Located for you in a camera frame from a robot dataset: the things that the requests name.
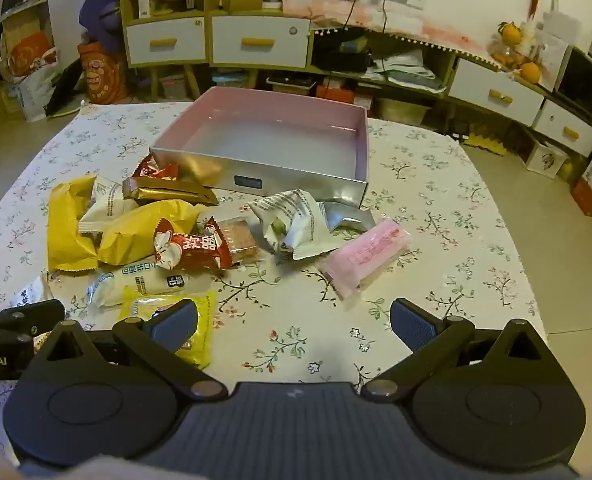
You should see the purple plush toy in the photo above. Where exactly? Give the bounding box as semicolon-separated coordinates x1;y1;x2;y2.
78;0;124;53

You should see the clear packet with brown cake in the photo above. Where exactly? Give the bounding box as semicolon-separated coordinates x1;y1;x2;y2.
208;216;264;266

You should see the red printed bag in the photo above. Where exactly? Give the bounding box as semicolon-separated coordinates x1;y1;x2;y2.
77;42;129;106

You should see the pink cloth runner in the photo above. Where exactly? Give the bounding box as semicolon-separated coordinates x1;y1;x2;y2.
282;0;492;57

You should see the clear white snack packet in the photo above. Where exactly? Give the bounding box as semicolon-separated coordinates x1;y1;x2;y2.
13;275;52;311

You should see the yellow clear snack packet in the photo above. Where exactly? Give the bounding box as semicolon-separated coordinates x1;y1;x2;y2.
118;290;217;371

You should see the clear plastic storage bin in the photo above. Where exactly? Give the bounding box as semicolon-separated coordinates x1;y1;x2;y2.
160;74;187;101

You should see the white microwave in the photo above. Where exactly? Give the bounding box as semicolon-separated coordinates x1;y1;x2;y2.
553;45;592;123

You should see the red cardboard box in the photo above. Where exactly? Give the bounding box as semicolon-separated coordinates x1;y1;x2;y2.
316;85;373;108

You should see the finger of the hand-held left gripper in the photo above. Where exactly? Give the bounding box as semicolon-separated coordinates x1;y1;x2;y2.
0;327;36;348
0;300;66;333

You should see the silver foil snack packet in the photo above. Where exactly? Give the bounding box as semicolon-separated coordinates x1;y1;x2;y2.
321;201;377;233

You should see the silver box with pink inside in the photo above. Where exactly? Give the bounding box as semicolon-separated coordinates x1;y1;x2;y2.
149;86;369;209

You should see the white packet with green print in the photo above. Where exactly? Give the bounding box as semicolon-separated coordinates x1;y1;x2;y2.
248;189;349;261

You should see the pink snack packet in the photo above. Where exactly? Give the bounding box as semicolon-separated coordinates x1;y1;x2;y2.
317;218;411;301

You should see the white bread roll packet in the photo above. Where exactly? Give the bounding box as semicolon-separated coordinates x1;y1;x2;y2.
87;262;187;308

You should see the white and red bag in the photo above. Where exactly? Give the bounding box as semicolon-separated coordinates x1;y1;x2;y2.
1;32;59;122

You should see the long yellow sideboard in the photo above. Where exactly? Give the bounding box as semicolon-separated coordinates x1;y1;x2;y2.
308;22;592;157

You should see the small red snack packet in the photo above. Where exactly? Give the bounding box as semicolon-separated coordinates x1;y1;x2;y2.
135;154;179;182

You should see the gold brown snack packet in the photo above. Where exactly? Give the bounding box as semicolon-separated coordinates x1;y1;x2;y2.
122;176;220;207

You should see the black flat board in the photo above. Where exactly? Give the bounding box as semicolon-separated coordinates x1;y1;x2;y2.
43;62;84;118

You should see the red packet with white figure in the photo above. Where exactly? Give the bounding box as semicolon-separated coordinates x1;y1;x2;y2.
154;217;234;273

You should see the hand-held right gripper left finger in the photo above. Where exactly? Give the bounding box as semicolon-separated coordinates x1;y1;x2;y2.
33;299;227;402

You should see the white drawer with yellow handle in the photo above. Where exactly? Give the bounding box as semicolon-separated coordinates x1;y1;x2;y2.
448;57;544;127
126;17;206;66
212;16;309;68
533;100;592;157

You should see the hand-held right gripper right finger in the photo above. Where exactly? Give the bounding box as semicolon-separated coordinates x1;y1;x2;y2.
361;298;552;401

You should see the yellow shelf cabinet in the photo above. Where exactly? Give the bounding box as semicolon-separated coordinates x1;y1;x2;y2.
116;0;312;101

